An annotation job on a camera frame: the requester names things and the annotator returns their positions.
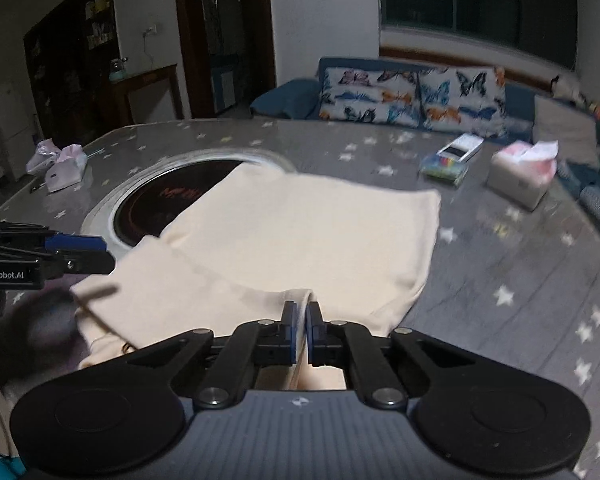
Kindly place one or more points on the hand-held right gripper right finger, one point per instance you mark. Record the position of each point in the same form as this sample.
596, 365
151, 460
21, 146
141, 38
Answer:
312, 330

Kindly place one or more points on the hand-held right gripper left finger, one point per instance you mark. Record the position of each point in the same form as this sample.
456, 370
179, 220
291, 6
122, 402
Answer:
290, 325

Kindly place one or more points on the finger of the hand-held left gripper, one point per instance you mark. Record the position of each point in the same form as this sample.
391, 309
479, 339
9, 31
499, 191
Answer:
75, 242
90, 262

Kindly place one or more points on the cream sweatshirt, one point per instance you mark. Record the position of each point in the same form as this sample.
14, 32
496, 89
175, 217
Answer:
280, 230

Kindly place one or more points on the small pink tissue pack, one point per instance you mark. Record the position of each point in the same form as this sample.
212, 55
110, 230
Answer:
65, 172

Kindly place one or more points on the round black induction cooktop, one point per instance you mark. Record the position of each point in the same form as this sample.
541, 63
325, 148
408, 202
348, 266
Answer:
150, 205

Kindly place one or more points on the crumpled pink plastic bag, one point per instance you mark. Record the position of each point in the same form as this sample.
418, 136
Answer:
40, 157

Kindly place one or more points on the white appliance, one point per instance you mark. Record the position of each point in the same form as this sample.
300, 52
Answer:
10, 135

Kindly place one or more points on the dark wooden cabinet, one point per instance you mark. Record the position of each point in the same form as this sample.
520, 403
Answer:
60, 85

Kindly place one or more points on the wooden side table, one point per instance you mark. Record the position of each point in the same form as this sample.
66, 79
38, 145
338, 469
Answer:
145, 85

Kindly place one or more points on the grey star tablecloth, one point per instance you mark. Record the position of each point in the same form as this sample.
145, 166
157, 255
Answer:
480, 280

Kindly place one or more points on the pale green jar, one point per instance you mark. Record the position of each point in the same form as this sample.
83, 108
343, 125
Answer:
117, 71

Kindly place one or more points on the colourful clear packet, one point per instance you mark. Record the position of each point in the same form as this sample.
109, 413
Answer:
442, 170

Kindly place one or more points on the blue white cabinet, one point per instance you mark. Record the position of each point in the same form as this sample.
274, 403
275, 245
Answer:
226, 85

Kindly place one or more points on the blue corner sofa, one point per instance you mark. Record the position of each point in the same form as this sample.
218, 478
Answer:
285, 97

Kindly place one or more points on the white flat box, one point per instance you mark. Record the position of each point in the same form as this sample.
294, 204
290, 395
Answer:
460, 147

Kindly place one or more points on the wide butterfly print cushion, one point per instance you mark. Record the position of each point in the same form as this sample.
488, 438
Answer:
360, 95

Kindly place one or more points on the white tissue box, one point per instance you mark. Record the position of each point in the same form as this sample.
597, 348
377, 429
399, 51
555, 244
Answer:
515, 185

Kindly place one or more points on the square butterfly print cushion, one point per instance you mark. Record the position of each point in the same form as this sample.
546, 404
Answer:
460, 100

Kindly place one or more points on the plain grey cushion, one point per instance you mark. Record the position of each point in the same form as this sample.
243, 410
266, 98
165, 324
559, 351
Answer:
565, 130

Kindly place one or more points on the black white plush toy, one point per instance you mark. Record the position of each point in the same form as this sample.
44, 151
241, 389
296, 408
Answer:
567, 90

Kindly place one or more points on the dark sliding window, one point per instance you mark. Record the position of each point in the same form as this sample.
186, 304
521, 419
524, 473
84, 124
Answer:
505, 5

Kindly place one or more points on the white wall socket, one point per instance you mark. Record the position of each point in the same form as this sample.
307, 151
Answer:
151, 30

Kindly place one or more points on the dark wooden door frame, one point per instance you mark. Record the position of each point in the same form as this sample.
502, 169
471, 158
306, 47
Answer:
182, 35

